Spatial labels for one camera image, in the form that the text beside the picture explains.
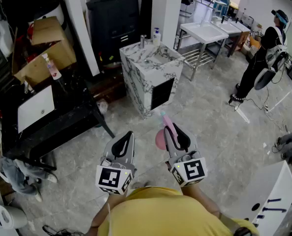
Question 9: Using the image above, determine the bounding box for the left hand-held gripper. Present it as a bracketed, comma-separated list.
[96, 131, 138, 196]

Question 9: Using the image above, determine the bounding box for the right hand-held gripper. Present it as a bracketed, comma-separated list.
[163, 122, 208, 188]

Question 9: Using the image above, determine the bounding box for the pink spray bottle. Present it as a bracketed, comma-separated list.
[155, 111, 180, 150]

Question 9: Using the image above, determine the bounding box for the person's left forearm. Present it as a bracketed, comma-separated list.
[90, 192, 127, 231]

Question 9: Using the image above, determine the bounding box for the person's right forearm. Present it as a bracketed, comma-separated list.
[181, 184, 224, 218]

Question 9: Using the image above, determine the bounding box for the white bottle pink label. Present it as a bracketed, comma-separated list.
[41, 53, 63, 81]

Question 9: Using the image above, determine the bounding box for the white pump soap bottle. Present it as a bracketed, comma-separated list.
[152, 28, 162, 46]

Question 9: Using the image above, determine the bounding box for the clear plastic bag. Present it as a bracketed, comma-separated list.
[96, 99, 109, 115]

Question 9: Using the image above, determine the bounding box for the black stone sink counter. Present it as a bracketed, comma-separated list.
[0, 65, 116, 172]

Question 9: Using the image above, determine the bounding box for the person's yellow shirt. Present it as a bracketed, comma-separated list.
[96, 185, 260, 236]

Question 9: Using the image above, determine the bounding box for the round white tray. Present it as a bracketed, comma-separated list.
[103, 61, 124, 70]

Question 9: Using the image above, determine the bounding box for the marble sink table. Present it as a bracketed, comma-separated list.
[119, 41, 185, 119]

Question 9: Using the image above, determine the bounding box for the white rectangular sink basin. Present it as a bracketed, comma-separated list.
[17, 85, 56, 134]

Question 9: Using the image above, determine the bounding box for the chrome faucet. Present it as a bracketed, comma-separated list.
[139, 34, 152, 49]

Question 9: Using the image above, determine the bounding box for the small steel faucet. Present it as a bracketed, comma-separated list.
[23, 80, 34, 94]

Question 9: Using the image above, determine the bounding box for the large cardboard box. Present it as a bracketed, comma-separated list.
[11, 16, 77, 87]

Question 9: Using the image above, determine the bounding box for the white sink on wooden stand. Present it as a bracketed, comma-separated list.
[216, 20, 251, 58]

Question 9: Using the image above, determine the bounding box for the white grey appliance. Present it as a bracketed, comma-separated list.
[0, 204, 28, 231]

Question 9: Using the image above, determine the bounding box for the white cabinet with black handles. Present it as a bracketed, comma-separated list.
[245, 160, 292, 231]

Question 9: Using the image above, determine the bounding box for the black floor cable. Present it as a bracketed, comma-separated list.
[41, 224, 85, 236]

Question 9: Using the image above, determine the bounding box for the white sink on steel frame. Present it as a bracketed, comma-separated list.
[179, 22, 229, 81]

